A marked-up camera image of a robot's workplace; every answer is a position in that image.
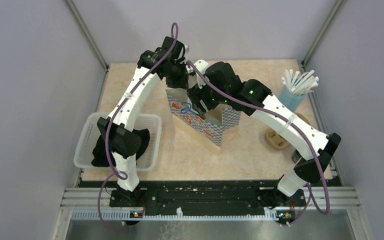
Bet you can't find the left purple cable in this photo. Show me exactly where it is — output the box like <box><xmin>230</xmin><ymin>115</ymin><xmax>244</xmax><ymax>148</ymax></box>
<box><xmin>97</xmin><ymin>22</ymin><xmax>180</xmax><ymax>233</ymax></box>

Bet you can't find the black cloth in basket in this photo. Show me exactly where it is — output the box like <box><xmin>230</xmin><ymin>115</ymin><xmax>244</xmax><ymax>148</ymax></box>
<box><xmin>91</xmin><ymin>126</ymin><xmax>150</xmax><ymax>168</ymax></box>

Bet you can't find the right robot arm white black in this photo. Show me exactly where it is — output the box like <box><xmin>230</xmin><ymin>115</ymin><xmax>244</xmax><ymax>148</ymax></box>
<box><xmin>186</xmin><ymin>61</ymin><xmax>342</xmax><ymax>206</ymax></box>

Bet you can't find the purple cable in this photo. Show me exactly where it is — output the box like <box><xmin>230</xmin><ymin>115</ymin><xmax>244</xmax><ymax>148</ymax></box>
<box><xmin>185</xmin><ymin>60</ymin><xmax>331</xmax><ymax>227</ymax></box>
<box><xmin>97</xmin><ymin>22</ymin><xmax>180</xmax><ymax>233</ymax></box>

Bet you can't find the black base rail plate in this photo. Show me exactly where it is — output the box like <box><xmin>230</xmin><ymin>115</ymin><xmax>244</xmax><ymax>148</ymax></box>
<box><xmin>109</xmin><ymin>180</ymin><xmax>306</xmax><ymax>217</ymax></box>

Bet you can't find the white slotted cable duct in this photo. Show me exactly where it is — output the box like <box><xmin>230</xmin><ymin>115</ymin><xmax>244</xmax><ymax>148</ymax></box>
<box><xmin>70</xmin><ymin>207</ymin><xmax>279</xmax><ymax>222</ymax></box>

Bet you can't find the white plastic basket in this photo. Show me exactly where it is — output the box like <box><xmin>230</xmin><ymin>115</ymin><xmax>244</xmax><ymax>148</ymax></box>
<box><xmin>73</xmin><ymin>112</ymin><xmax>162</xmax><ymax>172</ymax></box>

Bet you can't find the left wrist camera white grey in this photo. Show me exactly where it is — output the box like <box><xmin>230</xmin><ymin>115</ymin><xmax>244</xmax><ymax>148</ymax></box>
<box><xmin>182</xmin><ymin>44</ymin><xmax>190</xmax><ymax>59</ymax></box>

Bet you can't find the paper bag blue checkered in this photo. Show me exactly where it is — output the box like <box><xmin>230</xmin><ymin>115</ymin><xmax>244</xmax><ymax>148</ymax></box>
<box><xmin>165</xmin><ymin>88</ymin><xmax>241</xmax><ymax>152</ymax></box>

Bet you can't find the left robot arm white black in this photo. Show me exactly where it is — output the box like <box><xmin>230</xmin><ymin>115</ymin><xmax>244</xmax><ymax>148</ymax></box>
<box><xmin>97</xmin><ymin>36</ymin><xmax>189</xmax><ymax>207</ymax></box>

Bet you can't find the blue straw holder cup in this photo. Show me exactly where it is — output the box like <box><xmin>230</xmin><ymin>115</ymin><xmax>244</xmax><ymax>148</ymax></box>
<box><xmin>278</xmin><ymin>87</ymin><xmax>307</xmax><ymax>112</ymax></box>

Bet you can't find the brown pulp cup carrier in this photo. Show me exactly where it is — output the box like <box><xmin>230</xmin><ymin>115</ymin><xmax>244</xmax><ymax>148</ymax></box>
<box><xmin>264</xmin><ymin>128</ymin><xmax>291</xmax><ymax>151</ymax></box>

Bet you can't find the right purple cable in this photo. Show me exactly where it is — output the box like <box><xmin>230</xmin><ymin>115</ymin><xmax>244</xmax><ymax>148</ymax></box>
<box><xmin>185</xmin><ymin>60</ymin><xmax>331</xmax><ymax>227</ymax></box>

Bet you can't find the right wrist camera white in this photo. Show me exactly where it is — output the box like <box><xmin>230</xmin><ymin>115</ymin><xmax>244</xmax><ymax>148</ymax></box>
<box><xmin>186</xmin><ymin>59</ymin><xmax>210</xmax><ymax>89</ymax></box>

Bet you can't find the stack of dark cups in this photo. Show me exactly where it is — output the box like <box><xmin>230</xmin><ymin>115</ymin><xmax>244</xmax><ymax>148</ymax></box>
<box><xmin>291</xmin><ymin>150</ymin><xmax>302</xmax><ymax>164</ymax></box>

